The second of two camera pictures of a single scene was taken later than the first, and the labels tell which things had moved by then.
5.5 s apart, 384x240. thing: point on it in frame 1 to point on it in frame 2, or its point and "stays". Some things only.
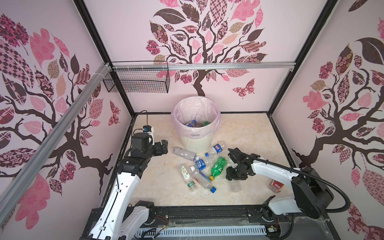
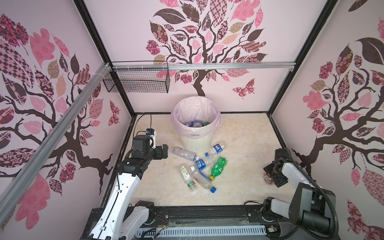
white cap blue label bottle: [235, 185] to [197, 123]
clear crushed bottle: [186, 154] stays
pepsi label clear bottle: [217, 149] stays
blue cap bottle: [191, 124] stays
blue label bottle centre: [201, 164] stays
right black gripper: [229, 174] to [279, 180]
